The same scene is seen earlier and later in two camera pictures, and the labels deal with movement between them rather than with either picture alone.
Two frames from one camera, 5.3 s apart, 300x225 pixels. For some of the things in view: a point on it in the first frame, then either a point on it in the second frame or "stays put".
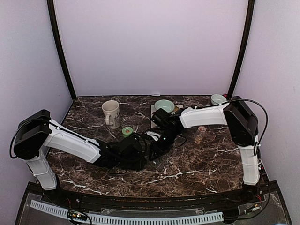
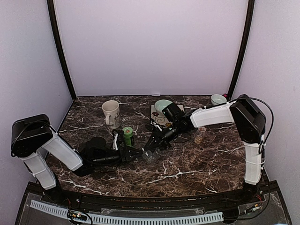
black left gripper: x=139 y=164 → x=124 y=154
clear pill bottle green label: x=199 y=134 stays put
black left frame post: x=52 y=11 stays put
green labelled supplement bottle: x=127 y=131 stays put
